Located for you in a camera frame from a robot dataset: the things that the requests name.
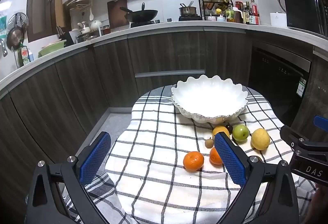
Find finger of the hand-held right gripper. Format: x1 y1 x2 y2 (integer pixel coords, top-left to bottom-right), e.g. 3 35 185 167
314 115 328 134
280 125 311 149

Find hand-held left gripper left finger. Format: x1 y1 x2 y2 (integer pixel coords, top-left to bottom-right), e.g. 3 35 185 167
26 131 118 224

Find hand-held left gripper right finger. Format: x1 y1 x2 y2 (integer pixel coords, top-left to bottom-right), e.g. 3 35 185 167
214 132 300 224

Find orange tangerine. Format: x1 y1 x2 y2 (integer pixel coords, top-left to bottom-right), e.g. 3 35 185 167
209 147 224 165
183 151 205 172

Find green apple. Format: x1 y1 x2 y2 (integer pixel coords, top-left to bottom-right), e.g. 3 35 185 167
232 124 250 142

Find yellow lemon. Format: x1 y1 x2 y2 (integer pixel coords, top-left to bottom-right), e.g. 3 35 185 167
251 128 270 151

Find white scalloped bowl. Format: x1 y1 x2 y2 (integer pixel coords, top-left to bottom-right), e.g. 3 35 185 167
171 75 248 124

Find yellow orange fruit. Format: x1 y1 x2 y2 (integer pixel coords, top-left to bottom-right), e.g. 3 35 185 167
212 126 230 140

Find black built-in dishwasher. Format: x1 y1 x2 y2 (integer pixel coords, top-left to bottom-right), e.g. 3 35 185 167
248 47 312 126

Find black white checked cloth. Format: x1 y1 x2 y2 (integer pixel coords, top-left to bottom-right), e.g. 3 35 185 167
64 85 318 224

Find dark wood base cabinets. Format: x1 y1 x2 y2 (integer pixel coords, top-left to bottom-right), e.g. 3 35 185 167
0 26 328 204

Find black microwave oven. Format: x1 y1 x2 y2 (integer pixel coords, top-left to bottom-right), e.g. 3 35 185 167
283 0 325 35

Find green plastic basin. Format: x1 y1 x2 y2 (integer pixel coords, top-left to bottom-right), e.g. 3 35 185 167
38 41 66 58

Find black knife block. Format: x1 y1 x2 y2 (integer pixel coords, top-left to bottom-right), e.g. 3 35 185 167
57 26 75 46

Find green dish soap bottle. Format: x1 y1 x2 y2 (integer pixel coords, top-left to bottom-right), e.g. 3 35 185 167
20 46 31 66

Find clear bottle red label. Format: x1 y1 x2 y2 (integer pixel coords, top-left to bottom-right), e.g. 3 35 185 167
249 0 260 25

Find dark sauce bottle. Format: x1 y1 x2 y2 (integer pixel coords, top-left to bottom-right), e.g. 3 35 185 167
244 1 251 24

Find red cap jar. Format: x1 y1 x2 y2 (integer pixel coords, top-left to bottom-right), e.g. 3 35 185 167
235 1 243 23

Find brown cutting board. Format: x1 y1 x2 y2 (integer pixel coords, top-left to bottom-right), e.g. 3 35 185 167
107 0 129 29

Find hanging frying pan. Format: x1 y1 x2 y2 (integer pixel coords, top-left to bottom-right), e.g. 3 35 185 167
6 12 28 51

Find gas stove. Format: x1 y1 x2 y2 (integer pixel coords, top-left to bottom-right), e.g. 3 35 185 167
129 15 203 29

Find black wok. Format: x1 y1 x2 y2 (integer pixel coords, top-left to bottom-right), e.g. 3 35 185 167
120 3 159 23

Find black spice rack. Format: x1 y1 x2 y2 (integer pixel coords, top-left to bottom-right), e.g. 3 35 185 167
198 0 233 21

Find steel saucepan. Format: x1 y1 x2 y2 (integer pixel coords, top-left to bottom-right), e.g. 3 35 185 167
179 0 197 17

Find brown door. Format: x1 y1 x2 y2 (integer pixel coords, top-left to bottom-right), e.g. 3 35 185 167
26 0 72 43

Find grey drawer handle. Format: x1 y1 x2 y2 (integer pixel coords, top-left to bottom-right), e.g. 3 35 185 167
134 70 205 78

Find wooden wall rack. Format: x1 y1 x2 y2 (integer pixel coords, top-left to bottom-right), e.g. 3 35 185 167
67 0 93 10

